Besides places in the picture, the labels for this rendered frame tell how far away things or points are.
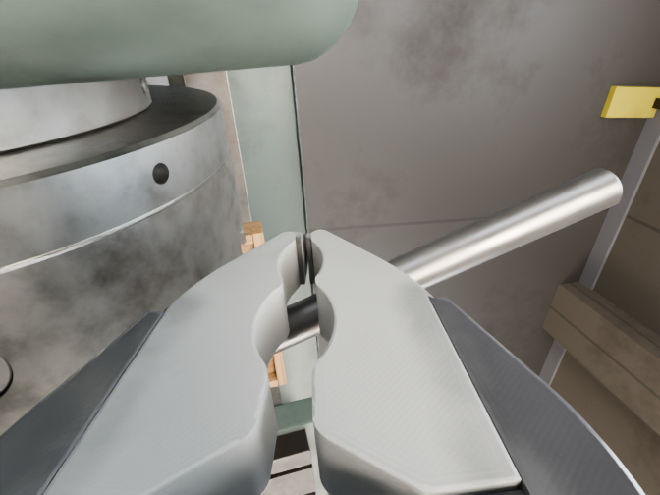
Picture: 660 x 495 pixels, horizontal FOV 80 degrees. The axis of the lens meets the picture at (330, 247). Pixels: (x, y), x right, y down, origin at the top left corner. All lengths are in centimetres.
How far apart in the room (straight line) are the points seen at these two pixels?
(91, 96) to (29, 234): 9
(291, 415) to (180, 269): 60
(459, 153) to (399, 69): 43
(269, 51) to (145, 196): 10
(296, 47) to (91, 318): 16
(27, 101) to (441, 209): 164
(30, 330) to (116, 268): 4
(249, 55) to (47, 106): 12
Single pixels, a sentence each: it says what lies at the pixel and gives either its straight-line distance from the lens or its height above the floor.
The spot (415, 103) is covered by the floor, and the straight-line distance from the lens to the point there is 157.
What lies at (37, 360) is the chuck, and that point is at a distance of 24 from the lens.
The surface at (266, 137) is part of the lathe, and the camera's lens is 88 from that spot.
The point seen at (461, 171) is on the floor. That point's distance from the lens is 175.
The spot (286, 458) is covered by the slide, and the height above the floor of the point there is 97.
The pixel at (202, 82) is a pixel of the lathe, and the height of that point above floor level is 86.
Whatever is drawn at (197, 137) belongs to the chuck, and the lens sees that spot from 25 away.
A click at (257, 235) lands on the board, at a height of 90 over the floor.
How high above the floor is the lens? 139
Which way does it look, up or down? 57 degrees down
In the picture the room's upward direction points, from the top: 152 degrees clockwise
